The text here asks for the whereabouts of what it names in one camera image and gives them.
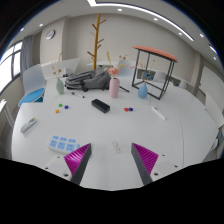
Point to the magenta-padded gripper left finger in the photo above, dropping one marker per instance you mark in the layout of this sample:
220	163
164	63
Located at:
79	158

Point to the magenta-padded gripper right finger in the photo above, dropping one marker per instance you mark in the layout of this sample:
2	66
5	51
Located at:
145	158

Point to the blue round magnet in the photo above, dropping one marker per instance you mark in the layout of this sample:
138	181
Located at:
66	107
131	109

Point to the orange round magnet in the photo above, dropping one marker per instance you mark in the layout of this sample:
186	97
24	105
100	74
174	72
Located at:
57	111

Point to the red round magnet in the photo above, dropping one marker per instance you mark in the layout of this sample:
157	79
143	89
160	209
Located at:
126	109

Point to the green round magnet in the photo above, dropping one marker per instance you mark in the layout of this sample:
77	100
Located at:
60	105

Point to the black rectangular box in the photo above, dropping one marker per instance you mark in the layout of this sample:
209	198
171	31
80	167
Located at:
100	105

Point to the white remote control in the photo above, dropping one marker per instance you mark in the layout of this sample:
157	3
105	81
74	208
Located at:
28	125

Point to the black-capped white marker pen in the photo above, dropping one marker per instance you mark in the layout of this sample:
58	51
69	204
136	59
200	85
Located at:
77	95

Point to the blue vase with flowers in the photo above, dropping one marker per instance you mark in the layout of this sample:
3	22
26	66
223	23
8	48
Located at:
143	91

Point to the black pen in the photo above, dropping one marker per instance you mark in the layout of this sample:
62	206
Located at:
124	89

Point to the green vase with dried flowers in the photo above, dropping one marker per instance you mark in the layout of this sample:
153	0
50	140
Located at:
60	87

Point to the pink vase with flowers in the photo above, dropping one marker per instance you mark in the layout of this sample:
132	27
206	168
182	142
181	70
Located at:
114	88

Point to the grey backpack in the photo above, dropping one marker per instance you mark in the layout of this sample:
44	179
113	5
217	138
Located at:
88	80

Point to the white chair with blue seat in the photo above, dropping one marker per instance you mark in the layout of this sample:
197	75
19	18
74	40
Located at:
33	80

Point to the black-framed orange-topped side table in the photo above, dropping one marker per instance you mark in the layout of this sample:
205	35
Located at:
156	52

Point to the grey curtain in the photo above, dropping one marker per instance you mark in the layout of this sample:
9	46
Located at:
26	56

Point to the window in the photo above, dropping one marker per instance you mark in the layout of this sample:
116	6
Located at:
6	66

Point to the wooden coat stand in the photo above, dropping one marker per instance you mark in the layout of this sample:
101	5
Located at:
96	40

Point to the long ceiling light strip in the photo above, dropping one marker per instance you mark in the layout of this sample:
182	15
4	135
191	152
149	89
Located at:
143	10

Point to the round ceiling lights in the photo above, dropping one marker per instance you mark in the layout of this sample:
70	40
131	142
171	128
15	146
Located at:
119	9

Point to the round wall clock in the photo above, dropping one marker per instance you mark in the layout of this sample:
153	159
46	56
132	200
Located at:
50	35

